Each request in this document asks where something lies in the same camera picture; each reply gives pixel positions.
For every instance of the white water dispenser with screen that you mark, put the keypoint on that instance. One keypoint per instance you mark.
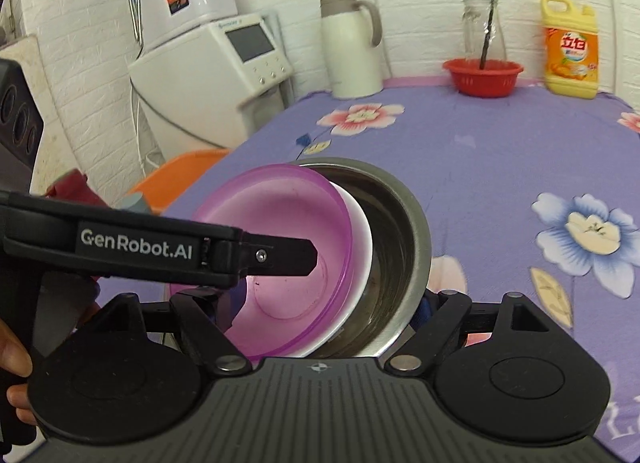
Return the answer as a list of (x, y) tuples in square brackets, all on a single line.
[(190, 83)]

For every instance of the dark red cloth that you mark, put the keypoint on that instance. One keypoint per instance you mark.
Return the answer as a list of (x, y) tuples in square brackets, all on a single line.
[(75, 188)]

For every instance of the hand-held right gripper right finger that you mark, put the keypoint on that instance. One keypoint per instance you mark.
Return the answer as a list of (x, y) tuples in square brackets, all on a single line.
[(427, 313)]

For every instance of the glass pitcher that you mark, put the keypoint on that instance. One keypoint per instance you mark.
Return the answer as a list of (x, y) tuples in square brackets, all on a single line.
[(472, 33)]

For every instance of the white bowl with red pattern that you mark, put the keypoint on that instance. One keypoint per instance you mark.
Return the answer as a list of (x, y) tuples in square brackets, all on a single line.
[(362, 243)]

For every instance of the black stirring stick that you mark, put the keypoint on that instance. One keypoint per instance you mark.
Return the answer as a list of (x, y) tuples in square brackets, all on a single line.
[(487, 33)]

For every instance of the purple plastic bowl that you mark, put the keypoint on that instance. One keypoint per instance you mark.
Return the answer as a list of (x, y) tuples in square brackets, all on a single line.
[(290, 213)]

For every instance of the red plastic basket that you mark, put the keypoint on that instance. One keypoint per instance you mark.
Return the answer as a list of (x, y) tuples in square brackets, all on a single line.
[(482, 84)]

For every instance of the grey round object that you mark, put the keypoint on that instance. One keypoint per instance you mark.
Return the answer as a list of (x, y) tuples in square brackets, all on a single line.
[(132, 203)]

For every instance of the purple floral tablecloth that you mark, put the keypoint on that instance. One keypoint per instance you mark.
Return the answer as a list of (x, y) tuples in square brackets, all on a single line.
[(500, 168)]

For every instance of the black appliance with round dials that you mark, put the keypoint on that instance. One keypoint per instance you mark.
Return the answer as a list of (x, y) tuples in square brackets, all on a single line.
[(20, 133)]

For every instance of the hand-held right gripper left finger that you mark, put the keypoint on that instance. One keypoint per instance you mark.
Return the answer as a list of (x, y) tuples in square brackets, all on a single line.
[(197, 315)]

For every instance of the stainless steel bowl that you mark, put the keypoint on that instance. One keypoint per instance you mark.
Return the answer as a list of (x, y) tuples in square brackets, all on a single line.
[(395, 223)]

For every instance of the white thermos jug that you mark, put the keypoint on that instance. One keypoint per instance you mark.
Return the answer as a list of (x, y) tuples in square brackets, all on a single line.
[(350, 58)]

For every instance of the yellow detergent bottle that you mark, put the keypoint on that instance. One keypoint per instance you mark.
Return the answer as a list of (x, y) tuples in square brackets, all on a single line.
[(570, 78)]

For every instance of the orange plastic stool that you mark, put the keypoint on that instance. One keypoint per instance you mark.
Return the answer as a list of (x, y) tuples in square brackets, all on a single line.
[(180, 173)]

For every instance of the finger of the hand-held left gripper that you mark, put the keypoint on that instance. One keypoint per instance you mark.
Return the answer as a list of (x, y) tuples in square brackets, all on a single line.
[(280, 255)]

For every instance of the person's left hand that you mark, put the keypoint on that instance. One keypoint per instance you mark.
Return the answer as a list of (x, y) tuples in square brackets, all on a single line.
[(15, 353)]

